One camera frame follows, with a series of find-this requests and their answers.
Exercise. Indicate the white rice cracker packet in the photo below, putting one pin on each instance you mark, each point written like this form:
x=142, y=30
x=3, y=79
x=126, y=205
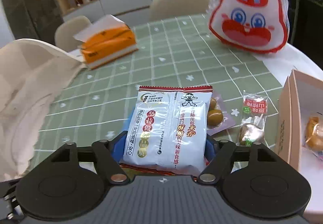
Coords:
x=167, y=130

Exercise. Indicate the cream canvas tote bag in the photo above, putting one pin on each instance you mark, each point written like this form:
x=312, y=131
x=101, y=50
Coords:
x=33, y=74

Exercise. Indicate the green checked tablecloth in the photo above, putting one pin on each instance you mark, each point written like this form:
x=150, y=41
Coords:
x=177, y=52

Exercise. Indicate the beige chair at left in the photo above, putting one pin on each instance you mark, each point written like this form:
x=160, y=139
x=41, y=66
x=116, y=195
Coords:
x=64, y=34

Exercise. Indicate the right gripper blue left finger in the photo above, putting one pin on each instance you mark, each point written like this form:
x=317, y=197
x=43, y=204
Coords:
x=118, y=146

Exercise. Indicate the beige chair behind table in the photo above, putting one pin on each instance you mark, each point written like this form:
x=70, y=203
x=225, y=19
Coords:
x=164, y=9

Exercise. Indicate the pink cardboard box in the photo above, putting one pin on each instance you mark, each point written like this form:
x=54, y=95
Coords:
x=301, y=98

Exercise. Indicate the brown egg snack packet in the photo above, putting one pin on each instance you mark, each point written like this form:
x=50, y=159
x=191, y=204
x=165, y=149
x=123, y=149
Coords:
x=218, y=119

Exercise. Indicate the dark glass cabinet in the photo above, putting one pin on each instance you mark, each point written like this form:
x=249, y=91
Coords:
x=37, y=19

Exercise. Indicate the orange tissue box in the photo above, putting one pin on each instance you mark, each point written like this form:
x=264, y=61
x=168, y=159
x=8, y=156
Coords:
x=106, y=40

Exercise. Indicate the small clear red-label candy packet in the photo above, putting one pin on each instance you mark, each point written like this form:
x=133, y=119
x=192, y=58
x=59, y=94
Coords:
x=253, y=119

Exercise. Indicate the black fish tank stand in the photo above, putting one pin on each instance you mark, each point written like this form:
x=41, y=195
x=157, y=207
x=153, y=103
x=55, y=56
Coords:
x=308, y=33

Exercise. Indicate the red white rabbit bag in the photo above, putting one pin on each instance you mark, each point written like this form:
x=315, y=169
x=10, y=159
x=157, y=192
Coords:
x=259, y=26

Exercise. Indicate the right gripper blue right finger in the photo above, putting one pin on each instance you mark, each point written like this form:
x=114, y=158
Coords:
x=210, y=148

